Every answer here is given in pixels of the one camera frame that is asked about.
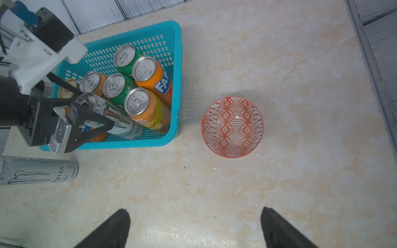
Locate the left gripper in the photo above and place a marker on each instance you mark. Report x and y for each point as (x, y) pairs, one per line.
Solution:
(40, 122)

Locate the gold green can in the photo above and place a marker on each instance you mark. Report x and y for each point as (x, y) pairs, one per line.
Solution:
(65, 93)

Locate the orange can middle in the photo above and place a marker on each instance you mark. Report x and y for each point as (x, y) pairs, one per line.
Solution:
(93, 82)

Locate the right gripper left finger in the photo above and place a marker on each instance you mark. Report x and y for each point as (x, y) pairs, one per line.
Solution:
(112, 233)

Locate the white Monster can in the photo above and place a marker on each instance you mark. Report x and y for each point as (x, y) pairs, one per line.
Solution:
(123, 127)
(26, 170)

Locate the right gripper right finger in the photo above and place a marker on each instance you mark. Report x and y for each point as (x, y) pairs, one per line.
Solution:
(279, 233)

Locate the green can middle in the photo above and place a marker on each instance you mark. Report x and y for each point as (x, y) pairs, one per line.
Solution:
(116, 88)

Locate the green can rear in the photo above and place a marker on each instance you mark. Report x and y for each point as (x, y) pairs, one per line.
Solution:
(125, 57)

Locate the orange can front right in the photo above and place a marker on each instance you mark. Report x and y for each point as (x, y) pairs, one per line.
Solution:
(145, 108)

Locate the orange fanta can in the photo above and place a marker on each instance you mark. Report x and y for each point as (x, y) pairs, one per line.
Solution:
(96, 136)
(149, 74)

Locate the teal plastic basket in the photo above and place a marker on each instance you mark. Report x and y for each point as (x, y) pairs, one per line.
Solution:
(160, 41)

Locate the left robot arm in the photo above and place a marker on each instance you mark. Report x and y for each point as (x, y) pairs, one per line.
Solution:
(62, 124)

